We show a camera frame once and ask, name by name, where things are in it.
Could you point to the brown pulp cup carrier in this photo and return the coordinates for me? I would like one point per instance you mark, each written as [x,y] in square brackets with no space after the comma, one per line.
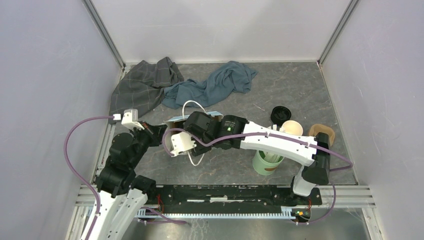
[320,128]

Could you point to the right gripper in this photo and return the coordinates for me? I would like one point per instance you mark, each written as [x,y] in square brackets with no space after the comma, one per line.
[200,148]

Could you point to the bundle of wrapped straws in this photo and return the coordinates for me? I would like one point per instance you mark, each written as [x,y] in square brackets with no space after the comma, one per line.
[271,157]

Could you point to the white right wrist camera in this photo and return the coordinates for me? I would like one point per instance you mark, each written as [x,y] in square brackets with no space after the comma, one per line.
[181,144]

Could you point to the green cup holding straws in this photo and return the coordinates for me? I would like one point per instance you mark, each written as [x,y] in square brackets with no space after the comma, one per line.
[261,166]

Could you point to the light blue paper bag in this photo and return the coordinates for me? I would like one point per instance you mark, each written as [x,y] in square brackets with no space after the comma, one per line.
[178,123]

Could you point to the blue-grey cloth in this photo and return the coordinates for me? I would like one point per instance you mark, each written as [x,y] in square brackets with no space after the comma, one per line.
[231,77]

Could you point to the stack of paper cups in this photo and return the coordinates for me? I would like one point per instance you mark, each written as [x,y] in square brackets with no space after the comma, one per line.
[293,128]

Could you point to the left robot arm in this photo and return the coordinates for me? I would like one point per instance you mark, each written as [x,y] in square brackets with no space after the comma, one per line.
[120,191]

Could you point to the grey checked cloth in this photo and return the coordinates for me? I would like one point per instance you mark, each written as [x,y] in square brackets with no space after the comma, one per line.
[142,88]

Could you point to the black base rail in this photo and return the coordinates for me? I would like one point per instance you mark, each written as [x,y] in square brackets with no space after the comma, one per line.
[228,199]

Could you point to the stack of black lids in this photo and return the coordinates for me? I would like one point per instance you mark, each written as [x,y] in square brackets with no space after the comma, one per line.
[280,114]

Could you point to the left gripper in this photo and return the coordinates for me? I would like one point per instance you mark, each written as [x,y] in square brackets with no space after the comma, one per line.
[155,132]

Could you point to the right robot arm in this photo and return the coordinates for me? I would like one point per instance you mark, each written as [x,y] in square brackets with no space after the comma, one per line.
[312,152]

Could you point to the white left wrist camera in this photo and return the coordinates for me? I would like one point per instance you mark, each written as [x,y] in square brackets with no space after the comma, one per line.
[129,119]

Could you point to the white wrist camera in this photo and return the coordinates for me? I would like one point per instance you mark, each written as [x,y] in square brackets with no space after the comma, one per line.
[129,119]
[181,144]

